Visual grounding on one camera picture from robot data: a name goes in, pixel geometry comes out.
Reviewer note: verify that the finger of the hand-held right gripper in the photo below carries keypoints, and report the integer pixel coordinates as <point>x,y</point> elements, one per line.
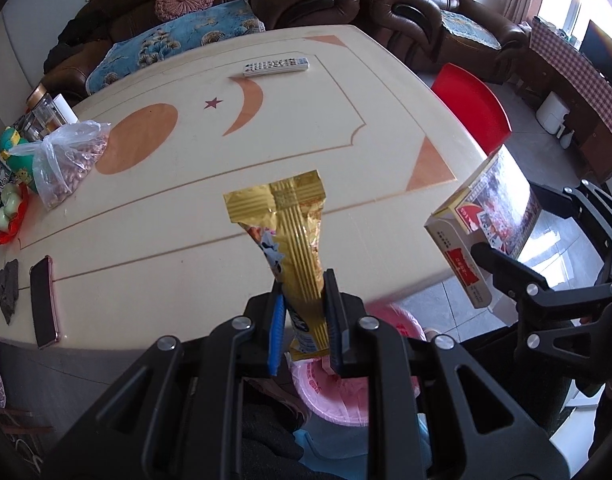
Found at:
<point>556,202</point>
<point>516,275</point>

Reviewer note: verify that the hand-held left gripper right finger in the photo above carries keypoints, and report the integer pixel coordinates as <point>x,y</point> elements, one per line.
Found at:
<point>334,332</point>

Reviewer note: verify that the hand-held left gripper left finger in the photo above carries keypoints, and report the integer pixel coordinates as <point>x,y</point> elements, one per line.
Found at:
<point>275,332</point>

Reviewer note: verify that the white and red paper box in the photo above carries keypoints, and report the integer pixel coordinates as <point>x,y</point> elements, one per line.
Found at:
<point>466,255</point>

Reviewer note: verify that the gold snack wrapper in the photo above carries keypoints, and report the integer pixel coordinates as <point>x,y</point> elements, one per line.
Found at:
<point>296,240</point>

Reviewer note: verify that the blue plastic bin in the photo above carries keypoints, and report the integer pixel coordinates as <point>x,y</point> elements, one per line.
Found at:
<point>336,452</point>

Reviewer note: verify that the pink slipper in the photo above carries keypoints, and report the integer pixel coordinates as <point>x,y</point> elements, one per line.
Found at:
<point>286,400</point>

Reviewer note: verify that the brown wooden cabinet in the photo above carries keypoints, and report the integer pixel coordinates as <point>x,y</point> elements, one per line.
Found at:
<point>591,125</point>

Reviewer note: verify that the white round appliance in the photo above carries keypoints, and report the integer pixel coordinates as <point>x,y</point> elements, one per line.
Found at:
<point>550,112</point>

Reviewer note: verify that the red checkered cloth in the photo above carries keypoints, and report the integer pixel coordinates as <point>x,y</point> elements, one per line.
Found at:
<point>581,75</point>

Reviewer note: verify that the red plastic stool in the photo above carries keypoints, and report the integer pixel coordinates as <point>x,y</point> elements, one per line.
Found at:
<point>471,100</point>

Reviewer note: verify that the black television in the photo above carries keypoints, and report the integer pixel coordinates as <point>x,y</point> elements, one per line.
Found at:
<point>603,55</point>

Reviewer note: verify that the blue floral armchair cover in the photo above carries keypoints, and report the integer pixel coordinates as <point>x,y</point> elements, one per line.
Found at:
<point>468,30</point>

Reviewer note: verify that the cream wooden table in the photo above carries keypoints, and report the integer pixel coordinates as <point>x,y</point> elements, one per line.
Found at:
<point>306,125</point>

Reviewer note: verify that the pink smartphone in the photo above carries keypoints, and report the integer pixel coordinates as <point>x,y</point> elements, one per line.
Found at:
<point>43,300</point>

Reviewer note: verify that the brown leather armchair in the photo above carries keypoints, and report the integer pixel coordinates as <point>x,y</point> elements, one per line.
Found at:
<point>411,0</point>

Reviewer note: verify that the clear plastic bag of peanuts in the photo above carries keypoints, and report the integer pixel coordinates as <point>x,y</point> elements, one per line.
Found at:
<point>70,165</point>

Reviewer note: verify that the white remote control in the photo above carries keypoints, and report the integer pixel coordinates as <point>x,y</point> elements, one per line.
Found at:
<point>276,66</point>

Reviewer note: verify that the dark flat crumpled piece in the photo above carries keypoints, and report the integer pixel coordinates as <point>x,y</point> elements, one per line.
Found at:
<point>6,290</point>

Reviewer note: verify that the red plate with pale fruits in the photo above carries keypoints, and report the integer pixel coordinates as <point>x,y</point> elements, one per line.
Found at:
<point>10,210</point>

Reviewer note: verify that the blue floral cushion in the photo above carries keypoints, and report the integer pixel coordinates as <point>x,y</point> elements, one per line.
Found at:
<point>185,40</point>

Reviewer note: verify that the white card box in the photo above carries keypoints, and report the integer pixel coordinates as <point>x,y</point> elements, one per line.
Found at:
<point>65,109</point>

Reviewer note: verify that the green and yellow toy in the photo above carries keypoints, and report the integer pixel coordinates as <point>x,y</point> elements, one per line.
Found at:
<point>15,157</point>

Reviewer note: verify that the clear glass cup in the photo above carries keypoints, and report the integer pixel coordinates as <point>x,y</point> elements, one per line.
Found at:
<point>43,117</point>

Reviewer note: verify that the glass jar with copper lid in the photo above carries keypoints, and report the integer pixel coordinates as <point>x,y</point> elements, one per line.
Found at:
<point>36,95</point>

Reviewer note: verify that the round pink crochet cushion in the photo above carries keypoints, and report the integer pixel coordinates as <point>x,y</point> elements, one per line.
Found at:
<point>183,1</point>

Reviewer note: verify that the black cloth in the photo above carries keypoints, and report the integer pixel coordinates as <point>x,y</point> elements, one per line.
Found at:
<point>75,40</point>

